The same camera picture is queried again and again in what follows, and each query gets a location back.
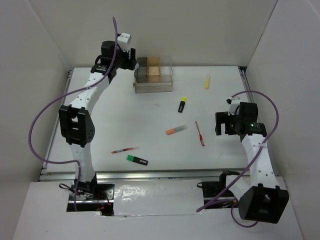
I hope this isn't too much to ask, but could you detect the purple cable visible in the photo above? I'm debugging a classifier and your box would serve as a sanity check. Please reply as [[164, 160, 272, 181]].
[[28, 16, 119, 213], [196, 90, 280, 228]]

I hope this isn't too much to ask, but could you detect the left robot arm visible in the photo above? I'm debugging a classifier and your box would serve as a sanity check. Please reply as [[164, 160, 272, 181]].
[[58, 38, 137, 200]]

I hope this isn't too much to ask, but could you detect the green black highlighter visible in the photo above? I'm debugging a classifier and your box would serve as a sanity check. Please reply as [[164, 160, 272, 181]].
[[126, 155, 148, 166]]

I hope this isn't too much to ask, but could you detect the orange grey highlighter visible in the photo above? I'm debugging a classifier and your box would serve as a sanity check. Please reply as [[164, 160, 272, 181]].
[[165, 124, 188, 136]]

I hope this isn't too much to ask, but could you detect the white cover panel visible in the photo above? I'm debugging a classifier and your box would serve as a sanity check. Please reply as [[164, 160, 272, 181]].
[[113, 179, 204, 217]]

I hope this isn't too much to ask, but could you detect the clear plastic organizer tray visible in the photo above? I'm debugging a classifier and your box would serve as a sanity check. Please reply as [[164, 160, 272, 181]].
[[133, 55, 173, 94]]

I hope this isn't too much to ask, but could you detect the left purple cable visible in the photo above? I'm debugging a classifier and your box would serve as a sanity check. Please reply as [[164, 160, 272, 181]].
[[28, 16, 119, 213]]

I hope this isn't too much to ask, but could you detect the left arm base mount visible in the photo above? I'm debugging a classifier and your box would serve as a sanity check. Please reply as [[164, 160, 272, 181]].
[[59, 183, 115, 217]]

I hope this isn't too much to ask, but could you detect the dark grey compartment box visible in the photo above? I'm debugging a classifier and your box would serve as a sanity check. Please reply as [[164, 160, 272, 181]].
[[134, 57, 148, 84]]

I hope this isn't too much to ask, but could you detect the red gel pen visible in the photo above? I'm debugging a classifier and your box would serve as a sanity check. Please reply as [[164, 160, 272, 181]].
[[195, 121, 205, 147]]

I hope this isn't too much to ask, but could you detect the aluminium frame rail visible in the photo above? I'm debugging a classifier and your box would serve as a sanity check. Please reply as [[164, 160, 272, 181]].
[[39, 66, 280, 182]]

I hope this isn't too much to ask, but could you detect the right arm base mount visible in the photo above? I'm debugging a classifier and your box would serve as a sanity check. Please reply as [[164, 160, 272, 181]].
[[196, 170, 240, 210]]

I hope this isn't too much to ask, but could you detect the tan compartment box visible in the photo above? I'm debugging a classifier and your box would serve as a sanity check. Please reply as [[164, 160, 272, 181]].
[[147, 56, 161, 83]]

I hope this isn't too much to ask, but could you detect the yellow black highlighter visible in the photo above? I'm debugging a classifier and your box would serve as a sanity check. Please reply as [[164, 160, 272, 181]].
[[178, 96, 187, 113]]

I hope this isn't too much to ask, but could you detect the clear red pen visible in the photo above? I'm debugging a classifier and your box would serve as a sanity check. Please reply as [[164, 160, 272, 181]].
[[111, 146, 139, 154]]

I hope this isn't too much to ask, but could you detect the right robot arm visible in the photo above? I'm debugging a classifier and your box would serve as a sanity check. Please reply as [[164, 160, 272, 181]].
[[215, 97, 289, 224]]

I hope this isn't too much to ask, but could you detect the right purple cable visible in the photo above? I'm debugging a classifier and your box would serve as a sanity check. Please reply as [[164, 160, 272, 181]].
[[196, 90, 280, 228]]

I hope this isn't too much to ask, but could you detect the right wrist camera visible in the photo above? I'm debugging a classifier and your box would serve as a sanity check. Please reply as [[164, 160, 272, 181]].
[[226, 96, 241, 116]]

